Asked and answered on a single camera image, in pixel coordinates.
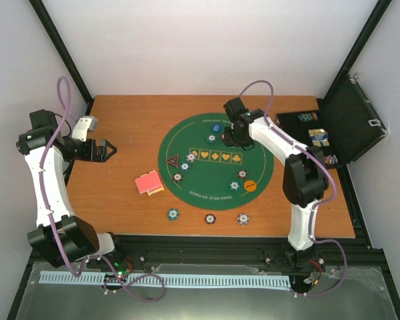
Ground blue small blind button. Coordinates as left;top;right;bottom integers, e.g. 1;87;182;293
211;124;223;133

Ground green 50 chip top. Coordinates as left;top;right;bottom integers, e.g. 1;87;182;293
207;135;217;143

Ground orange big blind button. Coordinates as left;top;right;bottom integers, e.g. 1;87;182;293
243;180;257;192

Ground red backed card deck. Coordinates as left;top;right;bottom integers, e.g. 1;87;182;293
135;173;148;194

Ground triangular all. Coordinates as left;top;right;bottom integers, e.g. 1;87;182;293
165;154;179;167

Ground blue white chip stack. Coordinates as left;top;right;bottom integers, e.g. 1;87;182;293
237;213;249;225

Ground brown 100 chip stack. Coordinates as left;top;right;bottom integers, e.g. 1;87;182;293
205;214;216;224

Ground green blue 50 chip stack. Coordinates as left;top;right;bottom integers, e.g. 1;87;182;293
167;208;179;221

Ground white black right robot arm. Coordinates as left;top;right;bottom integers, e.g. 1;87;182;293
223;97;331;271

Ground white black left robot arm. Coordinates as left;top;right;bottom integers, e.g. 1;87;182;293
16;109;125;269

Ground round green poker mat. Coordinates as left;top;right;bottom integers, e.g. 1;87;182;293
158;113;275;211

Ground yellow playing card box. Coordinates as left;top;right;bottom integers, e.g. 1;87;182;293
147;170;164;196

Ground chips row in case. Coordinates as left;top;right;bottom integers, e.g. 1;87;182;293
297;112;318;122

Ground blue gold card deck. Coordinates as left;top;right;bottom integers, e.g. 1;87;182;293
308;129;330;147

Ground red white chips in case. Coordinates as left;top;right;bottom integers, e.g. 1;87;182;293
324;155;339;167

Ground black poker case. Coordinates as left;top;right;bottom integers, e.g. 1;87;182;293
276;74;388;169

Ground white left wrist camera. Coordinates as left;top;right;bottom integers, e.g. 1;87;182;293
71;116;98;142

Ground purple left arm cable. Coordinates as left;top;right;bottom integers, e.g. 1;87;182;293
39;76;167;303

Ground light blue cable duct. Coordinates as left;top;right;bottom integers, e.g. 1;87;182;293
39;271;290;291

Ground black aluminium frame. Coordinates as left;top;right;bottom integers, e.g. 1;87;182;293
6;0;400;320

